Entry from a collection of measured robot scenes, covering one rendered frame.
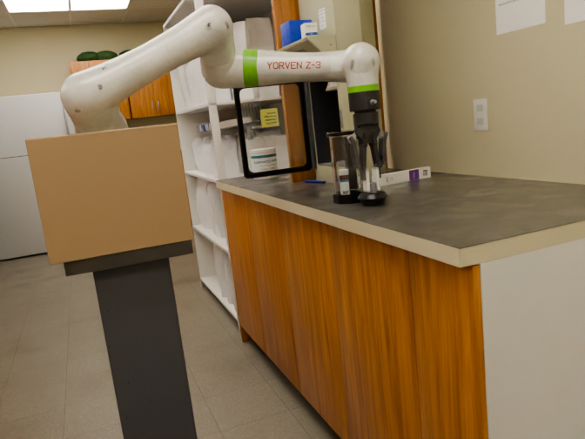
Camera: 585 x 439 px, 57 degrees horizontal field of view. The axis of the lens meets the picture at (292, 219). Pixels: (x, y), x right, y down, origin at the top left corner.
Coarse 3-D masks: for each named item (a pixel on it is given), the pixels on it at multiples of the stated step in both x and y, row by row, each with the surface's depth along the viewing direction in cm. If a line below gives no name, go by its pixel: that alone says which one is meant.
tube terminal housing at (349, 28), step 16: (304, 0) 222; (320, 0) 208; (336, 0) 200; (352, 0) 202; (368, 0) 215; (304, 16) 224; (336, 16) 201; (352, 16) 203; (368, 16) 215; (320, 32) 212; (336, 32) 201; (352, 32) 204; (368, 32) 214; (352, 112) 208; (352, 128) 209; (368, 160) 213; (320, 176) 236
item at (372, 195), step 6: (372, 186) 163; (366, 192) 165; (372, 192) 164; (378, 192) 163; (384, 192) 163; (360, 198) 163; (366, 198) 162; (372, 198) 161; (378, 198) 161; (384, 198) 163; (366, 204) 163; (372, 204) 162; (378, 204) 162
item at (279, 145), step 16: (240, 96) 226; (256, 96) 228; (272, 96) 229; (288, 96) 231; (256, 112) 229; (272, 112) 230; (288, 112) 232; (256, 128) 230; (272, 128) 232; (288, 128) 233; (256, 144) 231; (272, 144) 233; (288, 144) 234; (304, 144) 236; (256, 160) 232; (272, 160) 234; (288, 160) 235; (304, 160) 237
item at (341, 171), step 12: (336, 132) 167; (336, 144) 169; (348, 144) 168; (336, 156) 170; (348, 156) 169; (336, 168) 171; (348, 168) 169; (336, 180) 172; (348, 180) 170; (360, 180) 172; (336, 192) 173; (348, 192) 171
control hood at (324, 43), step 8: (304, 40) 201; (312, 40) 198; (320, 40) 200; (328, 40) 201; (288, 48) 216; (296, 48) 211; (304, 48) 207; (312, 48) 202; (320, 48) 200; (328, 48) 201; (336, 48) 203
